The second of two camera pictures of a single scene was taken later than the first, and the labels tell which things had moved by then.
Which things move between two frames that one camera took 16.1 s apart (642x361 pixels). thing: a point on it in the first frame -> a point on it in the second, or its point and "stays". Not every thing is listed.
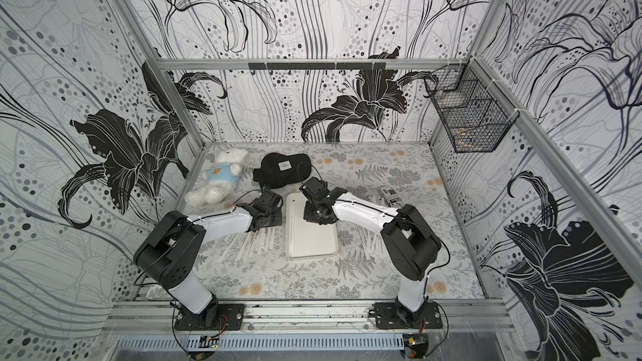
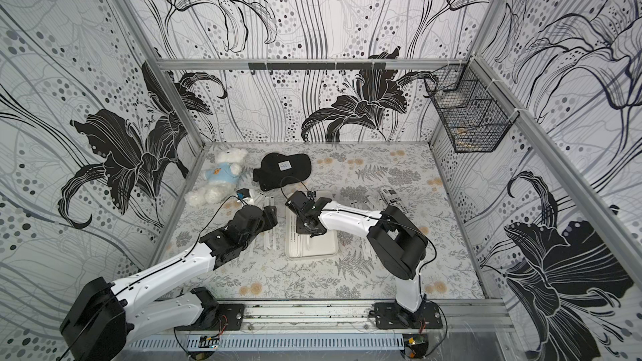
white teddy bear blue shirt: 221,177 stays
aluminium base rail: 160,317 stays
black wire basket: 475,112 stays
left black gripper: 278,212 -> 269,218
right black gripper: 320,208 -> 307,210
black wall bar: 315,65 stays
